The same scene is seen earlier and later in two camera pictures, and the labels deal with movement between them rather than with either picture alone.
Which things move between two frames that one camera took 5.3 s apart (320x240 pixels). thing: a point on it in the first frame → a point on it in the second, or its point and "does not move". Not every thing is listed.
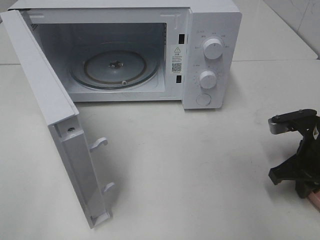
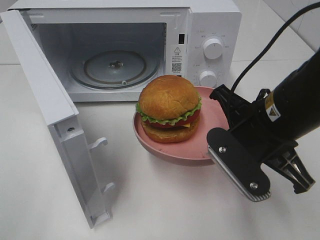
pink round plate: (315, 197) → (193, 151)
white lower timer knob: (208, 79) does not move
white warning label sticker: (177, 59) does not move
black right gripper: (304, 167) → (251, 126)
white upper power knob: (213, 48) does not move
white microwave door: (61, 115) does not move
